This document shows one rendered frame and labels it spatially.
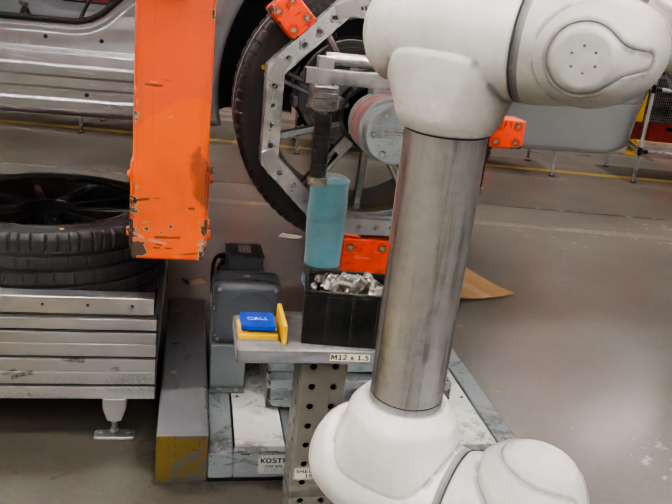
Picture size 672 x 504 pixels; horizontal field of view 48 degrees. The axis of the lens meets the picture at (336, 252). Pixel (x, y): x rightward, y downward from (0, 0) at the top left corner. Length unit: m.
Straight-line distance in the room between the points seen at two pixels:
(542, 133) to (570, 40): 1.66
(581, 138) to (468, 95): 1.66
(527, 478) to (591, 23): 0.54
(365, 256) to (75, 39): 0.98
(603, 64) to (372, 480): 0.60
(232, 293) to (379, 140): 0.59
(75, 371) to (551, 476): 1.28
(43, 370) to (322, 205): 0.80
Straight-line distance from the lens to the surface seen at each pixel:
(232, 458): 1.86
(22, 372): 1.98
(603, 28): 0.77
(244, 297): 1.94
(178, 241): 1.72
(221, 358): 2.07
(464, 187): 0.89
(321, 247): 1.69
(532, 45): 0.81
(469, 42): 0.83
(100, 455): 2.00
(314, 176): 1.54
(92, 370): 1.95
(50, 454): 2.02
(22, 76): 2.22
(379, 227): 1.84
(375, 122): 1.62
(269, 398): 2.00
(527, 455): 1.02
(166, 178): 1.68
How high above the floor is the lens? 1.10
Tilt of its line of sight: 18 degrees down
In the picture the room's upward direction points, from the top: 6 degrees clockwise
